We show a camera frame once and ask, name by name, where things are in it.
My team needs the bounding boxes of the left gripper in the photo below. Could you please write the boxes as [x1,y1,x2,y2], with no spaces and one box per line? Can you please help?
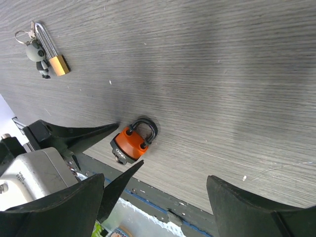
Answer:
[0,120,119,178]

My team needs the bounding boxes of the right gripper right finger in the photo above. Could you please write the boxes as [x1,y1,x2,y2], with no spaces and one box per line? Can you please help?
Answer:
[206,175,316,237]

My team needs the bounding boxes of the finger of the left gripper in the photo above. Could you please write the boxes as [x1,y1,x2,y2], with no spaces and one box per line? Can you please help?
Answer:
[97,160,144,222]

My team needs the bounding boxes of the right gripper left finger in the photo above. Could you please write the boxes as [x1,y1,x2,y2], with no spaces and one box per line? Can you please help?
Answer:
[0,174,104,237]

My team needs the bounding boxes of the orange black padlock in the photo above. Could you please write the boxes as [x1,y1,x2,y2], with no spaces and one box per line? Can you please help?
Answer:
[110,118,158,164]

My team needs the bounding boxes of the panda keychain with keys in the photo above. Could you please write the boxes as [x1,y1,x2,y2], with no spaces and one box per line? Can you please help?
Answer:
[15,21,51,79]

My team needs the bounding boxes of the black keys of orange padlock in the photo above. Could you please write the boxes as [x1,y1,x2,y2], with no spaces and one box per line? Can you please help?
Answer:
[114,154,126,165]

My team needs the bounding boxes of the small brass padlock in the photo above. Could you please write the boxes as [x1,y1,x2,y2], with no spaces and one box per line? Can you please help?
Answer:
[35,22,71,76]

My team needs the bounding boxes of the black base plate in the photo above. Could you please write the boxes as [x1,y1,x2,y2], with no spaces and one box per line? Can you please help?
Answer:
[77,154,219,237]

